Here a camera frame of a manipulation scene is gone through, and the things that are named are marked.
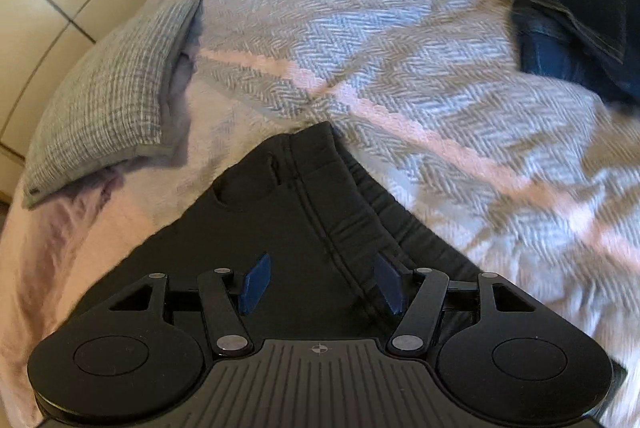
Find grey checked pillow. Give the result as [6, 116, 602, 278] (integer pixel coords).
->
[23, 0, 202, 208]

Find grey herringbone blanket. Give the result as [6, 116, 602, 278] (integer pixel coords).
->
[164, 0, 640, 309]

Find black trousers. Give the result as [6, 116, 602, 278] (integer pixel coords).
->
[73, 124, 480, 361]

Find pink bedspread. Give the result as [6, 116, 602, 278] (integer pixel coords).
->
[0, 0, 640, 428]

